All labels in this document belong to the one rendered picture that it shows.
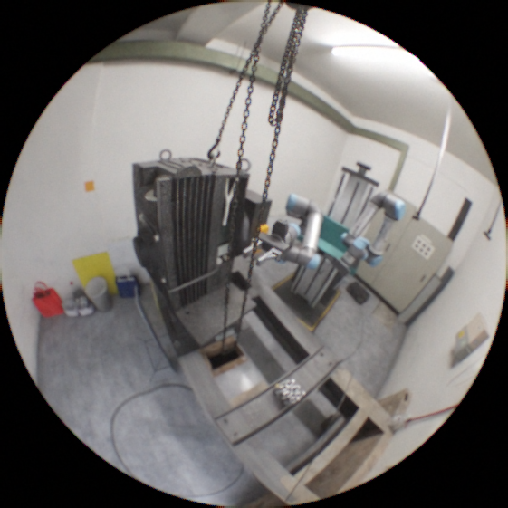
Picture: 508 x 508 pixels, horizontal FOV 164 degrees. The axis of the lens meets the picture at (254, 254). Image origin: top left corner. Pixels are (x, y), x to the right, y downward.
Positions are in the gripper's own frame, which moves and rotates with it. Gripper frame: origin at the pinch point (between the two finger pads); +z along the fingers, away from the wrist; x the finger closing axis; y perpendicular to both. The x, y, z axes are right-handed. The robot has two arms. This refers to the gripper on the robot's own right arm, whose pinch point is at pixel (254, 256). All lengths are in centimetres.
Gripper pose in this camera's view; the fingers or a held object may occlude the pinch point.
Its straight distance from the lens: 61.6
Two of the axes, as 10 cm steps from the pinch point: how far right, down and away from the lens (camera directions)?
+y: -1.5, 8.0, 5.9
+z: -6.0, 3.9, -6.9
